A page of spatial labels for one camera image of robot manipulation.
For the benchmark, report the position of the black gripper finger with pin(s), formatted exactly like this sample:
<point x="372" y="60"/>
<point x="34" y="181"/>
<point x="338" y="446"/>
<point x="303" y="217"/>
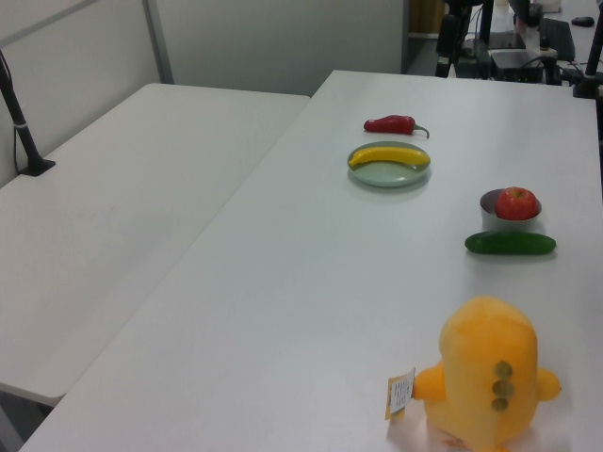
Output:
<point x="448" y="66"/>
<point x="440" y="66"/>

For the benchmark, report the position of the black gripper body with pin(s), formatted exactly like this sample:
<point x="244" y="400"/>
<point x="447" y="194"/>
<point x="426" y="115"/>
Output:
<point x="451" y="35"/>

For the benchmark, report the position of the red chili pepper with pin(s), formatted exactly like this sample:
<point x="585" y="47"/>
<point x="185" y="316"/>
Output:
<point x="388" y="124"/>

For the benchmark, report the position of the pale green plastic plate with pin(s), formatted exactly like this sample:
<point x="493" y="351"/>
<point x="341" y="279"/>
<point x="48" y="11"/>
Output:
<point x="386" y="179"/>

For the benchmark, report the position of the yellow cabinet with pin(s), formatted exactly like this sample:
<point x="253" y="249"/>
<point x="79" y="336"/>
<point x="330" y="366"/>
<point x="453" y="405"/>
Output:
<point x="421" y="16"/>

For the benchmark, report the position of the black upright pole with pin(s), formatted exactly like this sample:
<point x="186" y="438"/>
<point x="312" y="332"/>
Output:
<point x="486" y="21"/>

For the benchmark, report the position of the black equipment box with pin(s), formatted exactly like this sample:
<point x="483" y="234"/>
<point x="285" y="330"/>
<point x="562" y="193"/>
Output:
<point x="513" y="63"/>

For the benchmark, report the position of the yellow banana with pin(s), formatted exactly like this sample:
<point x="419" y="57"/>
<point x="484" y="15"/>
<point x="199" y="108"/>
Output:
<point x="391" y="155"/>

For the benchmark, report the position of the black keyboard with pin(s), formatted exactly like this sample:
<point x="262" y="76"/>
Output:
<point x="558" y="37"/>

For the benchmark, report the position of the black computer mouse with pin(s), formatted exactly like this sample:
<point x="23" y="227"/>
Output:
<point x="582" y="21"/>

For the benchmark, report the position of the grey metal bowl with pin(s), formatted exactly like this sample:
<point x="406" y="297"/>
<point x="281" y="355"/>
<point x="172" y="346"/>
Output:
<point x="487" y="212"/>

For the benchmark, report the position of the red apple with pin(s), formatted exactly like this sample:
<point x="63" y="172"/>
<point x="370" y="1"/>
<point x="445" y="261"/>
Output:
<point x="516" y="205"/>

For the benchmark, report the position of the dark green cucumber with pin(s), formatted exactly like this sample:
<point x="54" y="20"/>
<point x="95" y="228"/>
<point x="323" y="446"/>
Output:
<point x="509" y="243"/>

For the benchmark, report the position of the yellow plush toy with tag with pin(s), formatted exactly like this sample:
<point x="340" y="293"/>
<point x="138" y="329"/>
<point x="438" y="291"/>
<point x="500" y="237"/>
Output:
<point x="485" y="339"/>

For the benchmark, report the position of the white side table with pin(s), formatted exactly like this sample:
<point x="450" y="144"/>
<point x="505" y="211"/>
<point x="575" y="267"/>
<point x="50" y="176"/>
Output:
<point x="118" y="188"/>

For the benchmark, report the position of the black clamped camera stand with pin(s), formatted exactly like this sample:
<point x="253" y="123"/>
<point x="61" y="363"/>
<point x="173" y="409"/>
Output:
<point x="590" y="66"/>

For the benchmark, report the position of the grey metal partition post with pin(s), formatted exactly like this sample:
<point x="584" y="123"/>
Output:
<point x="158" y="42"/>

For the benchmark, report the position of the black camera stand pole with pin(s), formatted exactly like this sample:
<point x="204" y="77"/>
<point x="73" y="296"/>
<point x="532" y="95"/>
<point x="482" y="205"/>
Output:
<point x="23" y="136"/>

